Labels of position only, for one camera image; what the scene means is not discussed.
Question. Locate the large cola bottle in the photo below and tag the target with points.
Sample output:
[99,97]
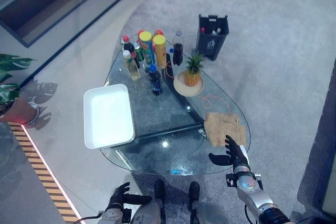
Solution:
[178,51]

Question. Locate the terracotta plant pot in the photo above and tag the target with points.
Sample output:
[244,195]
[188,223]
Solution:
[18,111]

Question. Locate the red capped bottle in bin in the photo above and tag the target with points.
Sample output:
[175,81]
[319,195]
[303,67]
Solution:
[203,30]

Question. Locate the silver right robot leg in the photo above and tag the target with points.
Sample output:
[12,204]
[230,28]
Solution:
[207,213]

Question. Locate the grey carpet rug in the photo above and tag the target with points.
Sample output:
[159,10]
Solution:
[262,64]

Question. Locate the black trash bin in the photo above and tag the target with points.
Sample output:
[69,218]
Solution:
[210,45]

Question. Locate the white rectangular tray basket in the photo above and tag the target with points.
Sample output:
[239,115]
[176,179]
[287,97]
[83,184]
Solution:
[108,116]

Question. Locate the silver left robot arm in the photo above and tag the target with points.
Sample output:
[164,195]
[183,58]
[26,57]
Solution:
[113,214]

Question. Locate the green bottle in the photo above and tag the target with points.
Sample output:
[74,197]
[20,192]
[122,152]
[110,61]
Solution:
[138,51]

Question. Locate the green leafy plant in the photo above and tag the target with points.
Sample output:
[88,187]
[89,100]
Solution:
[10,74]

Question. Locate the beige round plate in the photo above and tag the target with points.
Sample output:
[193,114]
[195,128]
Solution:
[185,90]

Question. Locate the silver robot leg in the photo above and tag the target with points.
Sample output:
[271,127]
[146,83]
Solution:
[151,211]
[207,213]

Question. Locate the white bottle in bin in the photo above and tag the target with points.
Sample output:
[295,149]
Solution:
[217,31]

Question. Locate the yellow black striped tape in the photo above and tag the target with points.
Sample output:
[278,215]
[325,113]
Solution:
[42,174]

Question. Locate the small dark bottle red cap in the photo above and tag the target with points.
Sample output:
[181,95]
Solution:
[135,58]

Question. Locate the pineapple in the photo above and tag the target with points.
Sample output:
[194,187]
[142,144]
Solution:
[193,75]

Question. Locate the black table frame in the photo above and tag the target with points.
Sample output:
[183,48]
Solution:
[183,107]

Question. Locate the green chips can yellow lid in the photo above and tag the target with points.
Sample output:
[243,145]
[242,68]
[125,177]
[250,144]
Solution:
[147,49]

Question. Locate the yellow oil bottle white cap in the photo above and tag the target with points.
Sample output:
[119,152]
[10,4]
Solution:
[133,69]

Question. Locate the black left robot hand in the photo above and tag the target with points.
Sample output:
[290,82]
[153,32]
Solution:
[118,199]

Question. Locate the dark framed floor recess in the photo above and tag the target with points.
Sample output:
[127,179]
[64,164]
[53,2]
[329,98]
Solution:
[52,1]

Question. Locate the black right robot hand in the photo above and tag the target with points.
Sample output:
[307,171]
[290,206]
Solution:
[236,153]

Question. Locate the silver left robot leg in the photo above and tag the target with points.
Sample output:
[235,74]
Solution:
[151,211]

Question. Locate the dark grey sofa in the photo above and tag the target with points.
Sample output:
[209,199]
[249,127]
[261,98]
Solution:
[320,155]

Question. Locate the red chips can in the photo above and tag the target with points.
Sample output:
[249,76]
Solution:
[158,32]

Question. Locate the tan cloth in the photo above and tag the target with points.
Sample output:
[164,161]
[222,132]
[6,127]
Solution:
[223,128]

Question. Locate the dark bottle blue cap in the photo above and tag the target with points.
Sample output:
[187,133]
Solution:
[155,81]

